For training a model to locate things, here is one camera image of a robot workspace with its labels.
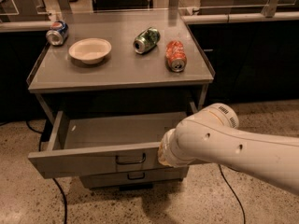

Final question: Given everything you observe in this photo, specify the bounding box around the blue pepsi can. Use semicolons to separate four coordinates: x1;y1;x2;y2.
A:
46;21;68;46

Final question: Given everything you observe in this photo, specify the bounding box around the grey counter rail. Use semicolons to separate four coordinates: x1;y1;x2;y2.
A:
0;21;52;33
181;11;299;24

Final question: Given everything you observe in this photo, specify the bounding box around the white bowl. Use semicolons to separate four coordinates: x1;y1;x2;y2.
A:
68;38;112;64

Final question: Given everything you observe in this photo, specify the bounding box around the black cable left floor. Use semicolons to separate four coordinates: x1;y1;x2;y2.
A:
24;120;69;224

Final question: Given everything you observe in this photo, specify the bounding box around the grey drawer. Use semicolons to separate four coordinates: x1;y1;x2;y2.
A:
28;103;197;178
80;167;189;189

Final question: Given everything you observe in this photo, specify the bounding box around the grey top drawer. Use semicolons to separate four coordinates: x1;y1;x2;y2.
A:
28;103;197;178

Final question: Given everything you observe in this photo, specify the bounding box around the grey counter rail right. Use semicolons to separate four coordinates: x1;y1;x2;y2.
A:
181;11;299;24

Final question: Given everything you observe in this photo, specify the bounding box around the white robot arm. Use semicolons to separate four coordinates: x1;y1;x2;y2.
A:
158;104;299;195

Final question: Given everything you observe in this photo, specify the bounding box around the grey counter rail left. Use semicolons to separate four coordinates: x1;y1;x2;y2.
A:
0;21;52;33

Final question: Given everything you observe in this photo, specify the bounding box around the grey drawer cabinet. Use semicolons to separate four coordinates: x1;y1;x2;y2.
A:
28;9;213;120

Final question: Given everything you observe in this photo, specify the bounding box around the grey bottom drawer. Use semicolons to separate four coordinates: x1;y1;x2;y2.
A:
80;167;189;189

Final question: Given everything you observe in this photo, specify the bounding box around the black cable floor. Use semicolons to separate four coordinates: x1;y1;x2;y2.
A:
218;164;247;224
24;120;69;224

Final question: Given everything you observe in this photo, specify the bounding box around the red crushed soda can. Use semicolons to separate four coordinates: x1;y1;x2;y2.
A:
165;40;187;73

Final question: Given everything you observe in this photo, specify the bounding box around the black cable right floor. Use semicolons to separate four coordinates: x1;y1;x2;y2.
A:
218;164;247;224

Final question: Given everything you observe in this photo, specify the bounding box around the black top drawer handle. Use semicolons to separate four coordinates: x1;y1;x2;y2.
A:
115;153;147;165

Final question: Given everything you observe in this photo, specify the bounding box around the green soda can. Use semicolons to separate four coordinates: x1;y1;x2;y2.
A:
133;27;161;54

